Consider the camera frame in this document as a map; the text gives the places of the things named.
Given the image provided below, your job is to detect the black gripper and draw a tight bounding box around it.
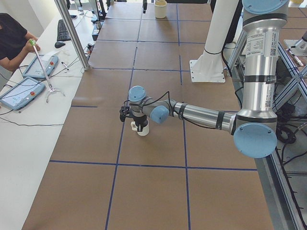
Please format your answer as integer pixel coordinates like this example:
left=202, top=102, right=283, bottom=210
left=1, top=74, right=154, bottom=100
left=133, top=115, right=148, bottom=132

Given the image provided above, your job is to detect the white ribbed cup with handle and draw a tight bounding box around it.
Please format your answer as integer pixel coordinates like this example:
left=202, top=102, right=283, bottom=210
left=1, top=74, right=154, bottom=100
left=130, top=119, right=149, bottom=137

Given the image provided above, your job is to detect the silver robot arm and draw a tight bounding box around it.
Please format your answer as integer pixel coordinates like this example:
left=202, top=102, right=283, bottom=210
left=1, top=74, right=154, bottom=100
left=120, top=4, right=253, bottom=167

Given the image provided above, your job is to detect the metal cup on desk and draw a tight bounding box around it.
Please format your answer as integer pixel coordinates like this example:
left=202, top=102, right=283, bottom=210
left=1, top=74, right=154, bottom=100
left=95, top=21, right=101, bottom=30

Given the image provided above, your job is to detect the black computer mouse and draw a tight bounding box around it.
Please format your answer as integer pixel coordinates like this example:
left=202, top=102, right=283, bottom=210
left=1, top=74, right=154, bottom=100
left=54, top=41, right=66, bottom=49

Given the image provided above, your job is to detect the black keyboard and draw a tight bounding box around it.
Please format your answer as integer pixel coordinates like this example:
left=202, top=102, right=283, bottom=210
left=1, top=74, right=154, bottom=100
left=57, top=19, right=71, bottom=42

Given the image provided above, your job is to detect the white oval bowl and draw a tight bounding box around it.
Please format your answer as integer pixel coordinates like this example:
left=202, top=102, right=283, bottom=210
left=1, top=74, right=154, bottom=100
left=154, top=0, right=167, bottom=19

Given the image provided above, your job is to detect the upper teach pendant tablet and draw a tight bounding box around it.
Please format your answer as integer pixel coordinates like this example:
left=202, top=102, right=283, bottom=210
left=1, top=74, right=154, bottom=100
left=22, top=54, right=59, bottom=80

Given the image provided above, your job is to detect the teach pendant tablet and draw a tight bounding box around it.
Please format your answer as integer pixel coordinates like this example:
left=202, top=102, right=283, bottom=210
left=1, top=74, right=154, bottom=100
left=0, top=77, right=46, bottom=110
left=22, top=54, right=59, bottom=80

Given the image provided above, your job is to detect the lower teach pendant tablet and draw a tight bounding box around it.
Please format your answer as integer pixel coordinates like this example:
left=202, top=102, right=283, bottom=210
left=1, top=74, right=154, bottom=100
left=0, top=77, right=46, bottom=110

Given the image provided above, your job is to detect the pink reacher grabber stick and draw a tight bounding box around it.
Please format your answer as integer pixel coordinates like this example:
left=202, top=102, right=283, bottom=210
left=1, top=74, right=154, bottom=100
left=29, top=39, right=65, bottom=103

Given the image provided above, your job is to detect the person in black shirt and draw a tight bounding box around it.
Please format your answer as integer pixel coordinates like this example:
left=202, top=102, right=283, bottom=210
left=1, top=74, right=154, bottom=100
left=0, top=13, right=40, bottom=72

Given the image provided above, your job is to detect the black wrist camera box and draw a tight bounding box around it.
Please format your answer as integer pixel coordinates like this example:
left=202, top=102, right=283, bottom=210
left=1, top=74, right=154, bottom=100
left=119, top=105, right=132, bottom=123

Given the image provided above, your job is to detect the black braided cable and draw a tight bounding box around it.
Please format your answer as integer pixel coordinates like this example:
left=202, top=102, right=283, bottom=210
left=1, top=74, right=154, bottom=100
left=148, top=90, right=185, bottom=120

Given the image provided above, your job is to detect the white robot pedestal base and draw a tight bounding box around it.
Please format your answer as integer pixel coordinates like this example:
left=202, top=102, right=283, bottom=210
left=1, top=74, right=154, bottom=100
left=189, top=0, right=239, bottom=83

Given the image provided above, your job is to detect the aluminium frame post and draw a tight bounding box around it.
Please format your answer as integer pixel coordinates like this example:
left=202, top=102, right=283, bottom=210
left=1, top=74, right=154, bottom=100
left=54, top=0, right=90, bottom=71

